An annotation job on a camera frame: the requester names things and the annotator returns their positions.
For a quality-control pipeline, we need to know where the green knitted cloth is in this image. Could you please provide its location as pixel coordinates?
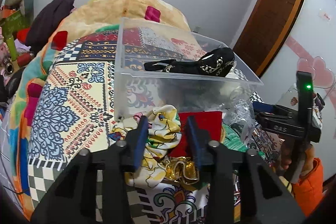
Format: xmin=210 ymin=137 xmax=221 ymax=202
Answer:
xmin=220 ymin=123 xmax=266 ymax=160

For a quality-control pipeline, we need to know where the clear plastic bag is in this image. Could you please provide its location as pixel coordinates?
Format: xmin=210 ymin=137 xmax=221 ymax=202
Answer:
xmin=224 ymin=87 xmax=256 ymax=145

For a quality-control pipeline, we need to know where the red cloth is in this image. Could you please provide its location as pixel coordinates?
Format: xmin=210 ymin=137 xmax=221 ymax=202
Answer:
xmin=168 ymin=111 xmax=222 ymax=157

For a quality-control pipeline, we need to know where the yellow patterned scarf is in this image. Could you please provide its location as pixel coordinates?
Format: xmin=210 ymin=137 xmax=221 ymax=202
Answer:
xmin=107 ymin=105 xmax=182 ymax=188

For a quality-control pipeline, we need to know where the black hat with chain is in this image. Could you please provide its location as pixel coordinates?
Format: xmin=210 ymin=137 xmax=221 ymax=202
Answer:
xmin=143 ymin=47 xmax=235 ymax=77

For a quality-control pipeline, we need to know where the clear plastic storage box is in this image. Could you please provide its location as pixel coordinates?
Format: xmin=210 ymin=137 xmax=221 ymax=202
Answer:
xmin=114 ymin=18 xmax=263 ymax=121

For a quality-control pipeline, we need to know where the gold drawstring pouch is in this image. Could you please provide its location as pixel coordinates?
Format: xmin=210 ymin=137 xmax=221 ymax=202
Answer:
xmin=161 ymin=156 xmax=199 ymax=185

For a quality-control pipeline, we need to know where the orange sleeve forearm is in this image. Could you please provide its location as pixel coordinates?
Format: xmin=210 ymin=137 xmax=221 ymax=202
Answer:
xmin=292 ymin=158 xmax=323 ymax=217

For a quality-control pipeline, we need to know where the person's right hand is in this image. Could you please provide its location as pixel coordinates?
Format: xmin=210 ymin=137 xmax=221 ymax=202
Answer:
xmin=278 ymin=139 xmax=316 ymax=179

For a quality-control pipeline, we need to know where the white sliding door with hearts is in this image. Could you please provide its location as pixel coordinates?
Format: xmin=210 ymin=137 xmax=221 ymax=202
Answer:
xmin=258 ymin=0 xmax=335 ymax=179

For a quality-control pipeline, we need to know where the colourful patterned bedspread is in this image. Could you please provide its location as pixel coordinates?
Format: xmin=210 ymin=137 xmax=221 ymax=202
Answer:
xmin=27 ymin=27 xmax=284 ymax=224

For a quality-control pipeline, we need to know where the wooden wardrobe with door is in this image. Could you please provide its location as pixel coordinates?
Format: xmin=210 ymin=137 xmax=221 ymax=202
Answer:
xmin=234 ymin=0 xmax=303 ymax=76

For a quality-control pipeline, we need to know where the red cylinder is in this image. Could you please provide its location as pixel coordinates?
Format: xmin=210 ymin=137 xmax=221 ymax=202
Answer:
xmin=17 ymin=52 xmax=34 ymax=68

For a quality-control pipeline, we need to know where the green bottle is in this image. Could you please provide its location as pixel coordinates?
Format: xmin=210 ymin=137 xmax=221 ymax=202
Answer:
xmin=6 ymin=35 xmax=18 ymax=61

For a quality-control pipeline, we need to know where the dark purple jacket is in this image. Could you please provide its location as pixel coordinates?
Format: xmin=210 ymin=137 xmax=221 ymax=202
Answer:
xmin=25 ymin=0 xmax=75 ymax=55

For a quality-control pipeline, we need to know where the yellow patchwork fleece blanket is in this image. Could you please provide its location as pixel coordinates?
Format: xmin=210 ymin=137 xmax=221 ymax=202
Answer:
xmin=8 ymin=0 xmax=189 ymax=218

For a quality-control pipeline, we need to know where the green storage box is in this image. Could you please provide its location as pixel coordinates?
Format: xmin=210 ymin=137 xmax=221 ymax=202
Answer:
xmin=1 ymin=11 xmax=30 ymax=37

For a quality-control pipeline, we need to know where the wall socket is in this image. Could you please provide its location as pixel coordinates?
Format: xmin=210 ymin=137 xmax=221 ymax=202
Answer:
xmin=193 ymin=26 xmax=201 ymax=34

